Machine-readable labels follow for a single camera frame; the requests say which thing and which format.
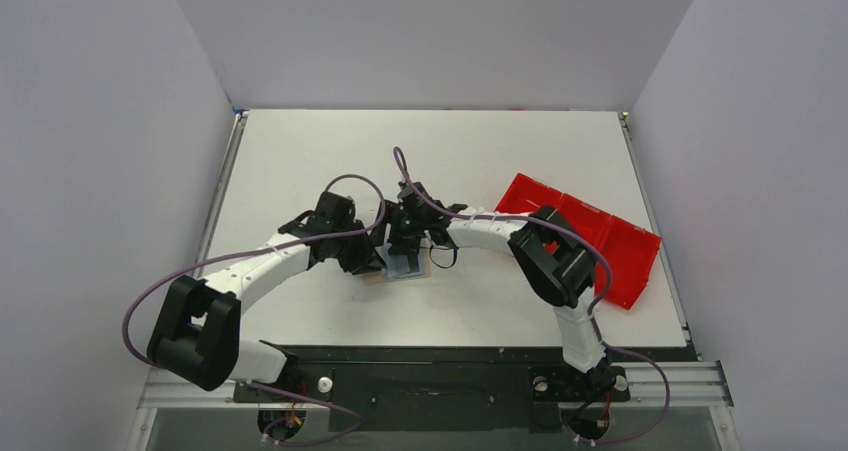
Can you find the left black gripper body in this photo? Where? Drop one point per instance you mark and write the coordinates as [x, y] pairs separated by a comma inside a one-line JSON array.
[[354, 254]]

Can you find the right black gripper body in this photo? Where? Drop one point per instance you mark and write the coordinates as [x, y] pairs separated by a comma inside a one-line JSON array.
[[404, 241]]

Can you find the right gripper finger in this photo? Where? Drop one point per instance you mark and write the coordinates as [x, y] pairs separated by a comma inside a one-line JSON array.
[[396, 250], [416, 258]]

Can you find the beige leather card holder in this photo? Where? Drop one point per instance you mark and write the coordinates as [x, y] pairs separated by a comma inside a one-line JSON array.
[[394, 272]]

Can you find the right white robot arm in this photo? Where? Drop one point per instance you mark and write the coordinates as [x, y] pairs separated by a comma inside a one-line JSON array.
[[556, 261]]

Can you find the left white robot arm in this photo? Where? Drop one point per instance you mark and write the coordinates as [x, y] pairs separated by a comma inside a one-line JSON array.
[[197, 335]]

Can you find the red plastic bin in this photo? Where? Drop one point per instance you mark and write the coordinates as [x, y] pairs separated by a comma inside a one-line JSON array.
[[630, 250]]

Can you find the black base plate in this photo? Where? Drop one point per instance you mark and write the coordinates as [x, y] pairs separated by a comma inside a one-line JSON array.
[[446, 388]]

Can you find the aluminium frame rail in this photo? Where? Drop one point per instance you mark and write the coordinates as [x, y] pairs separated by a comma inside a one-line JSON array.
[[449, 272]]

